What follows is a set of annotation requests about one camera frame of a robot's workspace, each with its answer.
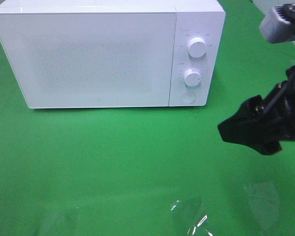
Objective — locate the round door release button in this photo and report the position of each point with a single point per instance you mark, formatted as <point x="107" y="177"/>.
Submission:
<point x="188" y="97"/>

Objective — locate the upper white power knob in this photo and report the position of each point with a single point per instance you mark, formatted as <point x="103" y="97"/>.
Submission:
<point x="197" y="47"/>

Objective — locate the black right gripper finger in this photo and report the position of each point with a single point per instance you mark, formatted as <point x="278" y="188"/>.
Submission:
<point x="245" y="129"/>

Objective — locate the white microwave oven body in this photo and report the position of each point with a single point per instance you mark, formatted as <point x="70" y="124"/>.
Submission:
<point x="203" y="18"/>

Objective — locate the white microwave door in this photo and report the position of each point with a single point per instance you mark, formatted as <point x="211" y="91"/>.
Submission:
<point x="90" y="60"/>

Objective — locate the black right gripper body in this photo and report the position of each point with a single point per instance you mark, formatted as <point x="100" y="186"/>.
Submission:
<point x="279" y="110"/>

